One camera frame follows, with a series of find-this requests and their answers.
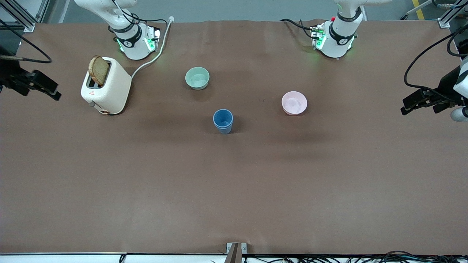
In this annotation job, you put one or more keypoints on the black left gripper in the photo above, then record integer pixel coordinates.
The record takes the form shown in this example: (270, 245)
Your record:
(446, 86)

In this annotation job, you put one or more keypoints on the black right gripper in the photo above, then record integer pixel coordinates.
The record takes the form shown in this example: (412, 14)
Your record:
(11, 76)

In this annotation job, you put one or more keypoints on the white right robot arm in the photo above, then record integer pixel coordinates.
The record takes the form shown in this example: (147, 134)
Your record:
(133, 45)

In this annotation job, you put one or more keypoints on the brown bread slice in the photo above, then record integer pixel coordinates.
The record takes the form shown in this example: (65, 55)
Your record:
(98, 71)

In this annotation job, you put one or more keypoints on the cream white toaster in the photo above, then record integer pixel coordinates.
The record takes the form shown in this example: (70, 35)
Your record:
(113, 91)

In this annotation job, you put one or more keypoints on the grey metal rod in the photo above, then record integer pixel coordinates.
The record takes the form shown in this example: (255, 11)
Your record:
(415, 10)

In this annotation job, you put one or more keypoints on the pink bowl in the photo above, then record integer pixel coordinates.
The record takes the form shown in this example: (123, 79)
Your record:
(294, 103)

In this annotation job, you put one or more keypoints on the mint green bowl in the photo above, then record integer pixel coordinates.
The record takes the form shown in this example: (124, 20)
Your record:
(197, 78)

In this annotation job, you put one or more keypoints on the aluminium frame profile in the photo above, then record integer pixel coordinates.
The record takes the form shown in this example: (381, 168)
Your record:
(451, 14)
(22, 16)

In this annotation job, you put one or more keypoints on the grey metal mount bracket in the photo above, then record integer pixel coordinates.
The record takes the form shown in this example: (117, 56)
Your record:
(236, 252)

